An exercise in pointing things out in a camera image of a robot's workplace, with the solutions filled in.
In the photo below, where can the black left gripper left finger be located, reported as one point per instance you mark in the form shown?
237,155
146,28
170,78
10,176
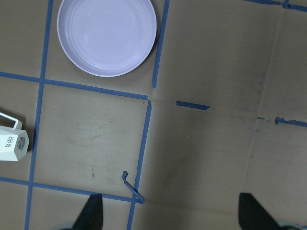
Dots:
91,216

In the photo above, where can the lavender round plate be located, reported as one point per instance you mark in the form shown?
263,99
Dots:
106,38

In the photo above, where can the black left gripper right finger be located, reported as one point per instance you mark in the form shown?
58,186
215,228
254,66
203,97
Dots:
252,215

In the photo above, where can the white faceted cup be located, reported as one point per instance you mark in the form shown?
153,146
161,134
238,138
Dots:
14,141

